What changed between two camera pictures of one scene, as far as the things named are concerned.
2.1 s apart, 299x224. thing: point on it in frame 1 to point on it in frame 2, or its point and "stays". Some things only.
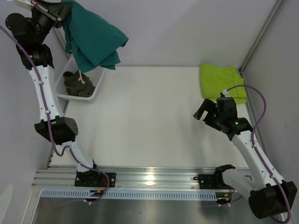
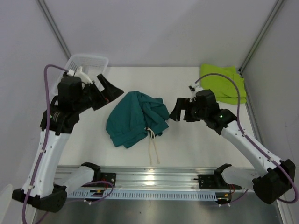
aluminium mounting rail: x=127 y=177 stays
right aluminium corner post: x=277 y=4 stays
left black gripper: x=56 y=12 to x=110 y=92
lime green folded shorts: x=214 y=79 stays
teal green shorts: x=93 y=43 to x=133 y=115
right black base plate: x=211 y=181 stays
